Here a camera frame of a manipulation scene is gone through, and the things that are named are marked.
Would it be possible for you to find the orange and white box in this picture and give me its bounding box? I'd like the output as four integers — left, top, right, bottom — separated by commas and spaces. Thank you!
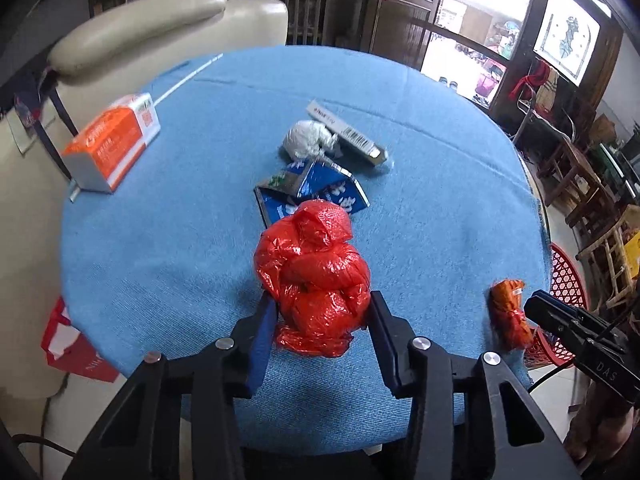
62, 92, 162, 194

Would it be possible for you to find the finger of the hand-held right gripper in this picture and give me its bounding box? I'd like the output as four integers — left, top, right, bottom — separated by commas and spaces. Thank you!
524, 290, 628, 357

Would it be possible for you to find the white thin stick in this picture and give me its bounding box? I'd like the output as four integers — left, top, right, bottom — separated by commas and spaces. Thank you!
70, 53, 224, 203

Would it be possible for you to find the metal frame chair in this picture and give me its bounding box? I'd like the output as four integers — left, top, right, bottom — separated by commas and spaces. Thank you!
512, 95, 576, 146

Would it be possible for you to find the red garment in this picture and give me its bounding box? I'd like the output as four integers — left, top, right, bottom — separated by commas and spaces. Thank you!
509, 60, 551, 103

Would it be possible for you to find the patterned tote bag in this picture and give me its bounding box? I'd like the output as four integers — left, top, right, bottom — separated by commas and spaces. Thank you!
14, 67, 73, 181

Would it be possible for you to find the striped cream towel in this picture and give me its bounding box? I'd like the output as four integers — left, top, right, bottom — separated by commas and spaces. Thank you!
542, 67, 562, 111

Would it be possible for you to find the thin black cable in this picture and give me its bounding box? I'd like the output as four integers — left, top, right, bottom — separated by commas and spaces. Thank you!
10, 385, 76, 461

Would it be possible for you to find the wooden stained glass door panel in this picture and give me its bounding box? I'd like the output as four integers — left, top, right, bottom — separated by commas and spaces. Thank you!
487, 0, 626, 131

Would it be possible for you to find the white crumpled bag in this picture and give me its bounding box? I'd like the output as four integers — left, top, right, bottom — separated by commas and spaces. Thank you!
284, 121, 341, 161

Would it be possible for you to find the purple bin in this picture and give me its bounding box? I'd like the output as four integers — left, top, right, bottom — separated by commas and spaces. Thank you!
477, 71, 501, 98

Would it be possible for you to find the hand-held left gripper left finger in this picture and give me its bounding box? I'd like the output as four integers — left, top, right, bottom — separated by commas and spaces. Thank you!
62, 292, 281, 480

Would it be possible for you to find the orange plastic bag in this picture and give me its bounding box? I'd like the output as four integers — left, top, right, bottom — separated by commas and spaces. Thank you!
489, 279, 533, 351

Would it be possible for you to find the wooden door with stained glass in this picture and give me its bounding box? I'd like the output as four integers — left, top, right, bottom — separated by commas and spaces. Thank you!
360, 0, 446, 68

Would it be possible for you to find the cream leather sofa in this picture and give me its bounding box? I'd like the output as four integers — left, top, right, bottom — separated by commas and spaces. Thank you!
0, 0, 290, 401

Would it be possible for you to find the light wooden chair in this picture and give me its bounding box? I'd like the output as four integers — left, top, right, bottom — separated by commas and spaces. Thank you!
575, 210, 640, 311

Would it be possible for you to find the blue carton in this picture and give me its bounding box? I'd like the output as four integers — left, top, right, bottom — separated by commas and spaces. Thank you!
254, 157, 371, 233

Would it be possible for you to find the red plastic basket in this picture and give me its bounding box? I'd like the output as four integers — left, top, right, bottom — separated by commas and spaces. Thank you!
522, 241, 588, 371

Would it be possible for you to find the dark wooden stool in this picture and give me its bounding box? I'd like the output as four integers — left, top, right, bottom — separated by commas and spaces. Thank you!
537, 137, 608, 211

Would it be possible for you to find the white long box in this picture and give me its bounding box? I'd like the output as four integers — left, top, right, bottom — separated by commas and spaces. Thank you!
306, 101, 388, 166

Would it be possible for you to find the red plastic bag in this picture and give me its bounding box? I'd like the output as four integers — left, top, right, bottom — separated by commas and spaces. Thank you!
254, 199, 372, 358

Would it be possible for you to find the red and white shopping bag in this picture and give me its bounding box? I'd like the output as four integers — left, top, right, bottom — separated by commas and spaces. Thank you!
41, 296, 121, 383

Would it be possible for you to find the wooden crib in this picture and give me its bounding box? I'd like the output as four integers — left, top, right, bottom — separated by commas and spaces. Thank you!
227, 0, 358, 51

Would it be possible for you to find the thick black cable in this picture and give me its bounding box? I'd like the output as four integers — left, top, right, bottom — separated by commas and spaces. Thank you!
527, 360, 583, 393

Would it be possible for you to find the person's right forearm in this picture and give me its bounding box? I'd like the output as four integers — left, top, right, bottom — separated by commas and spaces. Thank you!
562, 375, 640, 468

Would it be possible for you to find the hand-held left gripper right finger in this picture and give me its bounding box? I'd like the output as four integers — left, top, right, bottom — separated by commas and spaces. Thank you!
367, 290, 583, 480

